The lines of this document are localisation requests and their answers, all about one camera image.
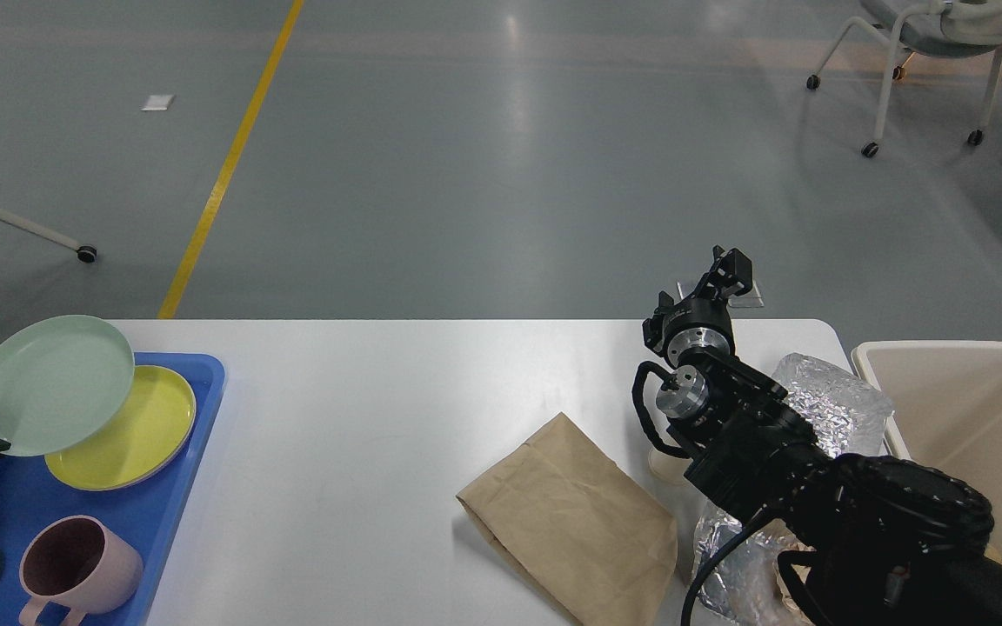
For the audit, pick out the yellow plate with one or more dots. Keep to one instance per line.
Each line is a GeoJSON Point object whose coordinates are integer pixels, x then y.
{"type": "Point", "coordinates": [140, 439]}

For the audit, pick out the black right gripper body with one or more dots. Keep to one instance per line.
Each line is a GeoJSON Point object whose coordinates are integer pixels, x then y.
{"type": "Point", "coordinates": [696, 324]}

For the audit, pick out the light green plate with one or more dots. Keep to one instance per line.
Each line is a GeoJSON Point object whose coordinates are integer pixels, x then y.
{"type": "Point", "coordinates": [61, 380]}

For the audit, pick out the beige plastic bin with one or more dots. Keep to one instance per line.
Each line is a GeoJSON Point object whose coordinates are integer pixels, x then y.
{"type": "Point", "coordinates": [948, 408]}

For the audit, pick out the blue plastic tray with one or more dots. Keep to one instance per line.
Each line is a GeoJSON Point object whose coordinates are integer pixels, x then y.
{"type": "Point", "coordinates": [146, 515]}

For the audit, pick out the brown paper bag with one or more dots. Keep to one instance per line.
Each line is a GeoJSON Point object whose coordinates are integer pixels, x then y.
{"type": "Point", "coordinates": [574, 525]}

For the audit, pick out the pink mug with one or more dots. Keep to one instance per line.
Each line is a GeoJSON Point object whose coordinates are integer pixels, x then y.
{"type": "Point", "coordinates": [80, 564]}

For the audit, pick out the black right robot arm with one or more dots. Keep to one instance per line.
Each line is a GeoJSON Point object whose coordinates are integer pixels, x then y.
{"type": "Point", "coordinates": [887, 541]}

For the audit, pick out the crumpled silver foil bag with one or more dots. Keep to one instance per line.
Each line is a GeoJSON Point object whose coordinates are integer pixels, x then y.
{"type": "Point", "coordinates": [848, 415]}

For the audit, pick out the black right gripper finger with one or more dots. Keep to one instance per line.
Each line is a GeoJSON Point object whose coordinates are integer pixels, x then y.
{"type": "Point", "coordinates": [730, 275]}
{"type": "Point", "coordinates": [671, 299]}

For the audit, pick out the small beige cup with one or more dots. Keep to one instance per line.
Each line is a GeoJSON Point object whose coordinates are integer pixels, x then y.
{"type": "Point", "coordinates": [667, 468]}

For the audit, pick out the grey office chair right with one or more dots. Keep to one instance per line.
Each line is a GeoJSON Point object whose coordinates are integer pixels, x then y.
{"type": "Point", "coordinates": [935, 29]}

